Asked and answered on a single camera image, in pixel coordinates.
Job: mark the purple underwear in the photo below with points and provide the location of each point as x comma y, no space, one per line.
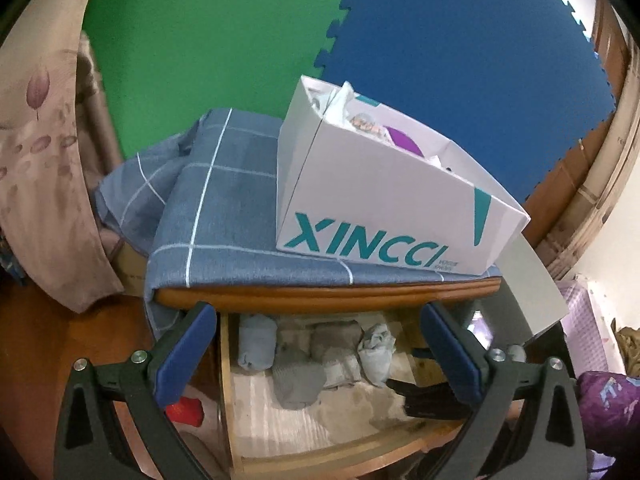
402,140

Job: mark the floral beige pillow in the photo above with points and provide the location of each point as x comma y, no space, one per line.
58,142

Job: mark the wooden nightstand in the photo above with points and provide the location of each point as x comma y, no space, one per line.
325,294

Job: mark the grey underwear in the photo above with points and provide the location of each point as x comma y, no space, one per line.
297,379

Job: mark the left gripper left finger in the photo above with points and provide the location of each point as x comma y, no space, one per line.
90,442

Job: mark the red object on floor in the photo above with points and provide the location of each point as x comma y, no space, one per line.
186,411

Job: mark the green foam mat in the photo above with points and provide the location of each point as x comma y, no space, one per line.
165,62

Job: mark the blue checked cloth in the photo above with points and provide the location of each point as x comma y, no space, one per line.
201,207

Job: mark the light blue rolled underwear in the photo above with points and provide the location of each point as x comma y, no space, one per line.
257,342

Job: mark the wooden drawer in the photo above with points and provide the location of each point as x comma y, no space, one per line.
348,432

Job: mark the white underwear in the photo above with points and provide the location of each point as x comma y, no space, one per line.
375,353

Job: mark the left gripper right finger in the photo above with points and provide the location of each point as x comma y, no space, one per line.
548,441

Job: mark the brown crumpled cloth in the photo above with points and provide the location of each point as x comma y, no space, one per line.
628,341

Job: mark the white XINCCI shoe box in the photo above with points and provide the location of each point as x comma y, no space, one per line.
345,191

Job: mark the white knitted garment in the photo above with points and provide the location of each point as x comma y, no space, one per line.
334,346

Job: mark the blue foam mat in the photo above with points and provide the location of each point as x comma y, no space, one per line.
514,82

